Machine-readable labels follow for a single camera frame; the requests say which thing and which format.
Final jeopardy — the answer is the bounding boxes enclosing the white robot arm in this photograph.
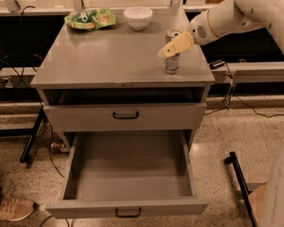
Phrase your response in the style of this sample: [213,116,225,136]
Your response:
[158,0,284,227]

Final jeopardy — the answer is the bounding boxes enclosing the black cable left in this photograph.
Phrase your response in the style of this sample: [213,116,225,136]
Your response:
[0,5,44,89]

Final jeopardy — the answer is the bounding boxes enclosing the silver redbull can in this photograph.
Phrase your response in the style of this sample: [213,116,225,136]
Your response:
[163,29,181,74]

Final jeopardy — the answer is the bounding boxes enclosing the black metal stand bar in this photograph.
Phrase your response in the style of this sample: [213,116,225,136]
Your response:
[224,151,258,227]

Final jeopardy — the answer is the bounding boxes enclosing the white bowl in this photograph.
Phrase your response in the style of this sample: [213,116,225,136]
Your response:
[123,7,153,31]

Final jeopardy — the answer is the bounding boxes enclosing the black power adapter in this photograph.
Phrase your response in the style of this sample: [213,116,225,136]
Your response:
[209,60,225,70]

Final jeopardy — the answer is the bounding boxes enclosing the grey drawer cabinet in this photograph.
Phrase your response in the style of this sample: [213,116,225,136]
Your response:
[31,9,214,145]

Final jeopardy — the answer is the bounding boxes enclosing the cardboard box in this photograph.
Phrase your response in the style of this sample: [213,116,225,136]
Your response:
[248,184,266,227]

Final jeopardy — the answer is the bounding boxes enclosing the black table leg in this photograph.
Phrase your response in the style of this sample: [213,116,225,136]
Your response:
[20,109,44,164]

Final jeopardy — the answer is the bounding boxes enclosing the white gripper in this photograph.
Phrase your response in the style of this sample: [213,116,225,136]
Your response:
[158,10,217,59]

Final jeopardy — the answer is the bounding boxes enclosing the closed grey upper drawer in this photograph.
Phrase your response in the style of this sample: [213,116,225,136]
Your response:
[44,103,205,131]

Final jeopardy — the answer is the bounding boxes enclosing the black cable right floor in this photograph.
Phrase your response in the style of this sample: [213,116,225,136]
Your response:
[204,63,284,119]

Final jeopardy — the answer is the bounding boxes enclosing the open grey lower drawer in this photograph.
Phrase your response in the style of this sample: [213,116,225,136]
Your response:
[46,131,208,218]

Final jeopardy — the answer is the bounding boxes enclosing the tan sneaker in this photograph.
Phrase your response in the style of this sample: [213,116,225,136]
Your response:
[0,198,34,221]

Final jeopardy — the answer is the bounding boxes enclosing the green chip bag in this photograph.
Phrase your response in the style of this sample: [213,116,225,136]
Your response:
[64,8,116,30]

